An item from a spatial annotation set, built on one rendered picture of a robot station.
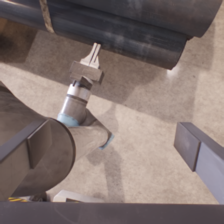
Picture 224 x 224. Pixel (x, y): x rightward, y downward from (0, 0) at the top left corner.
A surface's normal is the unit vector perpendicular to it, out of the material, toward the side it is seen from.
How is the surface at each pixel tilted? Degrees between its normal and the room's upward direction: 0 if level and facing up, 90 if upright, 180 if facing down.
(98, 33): 41
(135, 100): 0
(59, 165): 70
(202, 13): 49
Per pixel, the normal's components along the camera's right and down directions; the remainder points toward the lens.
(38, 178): 0.66, 0.39
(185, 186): -0.11, -0.11
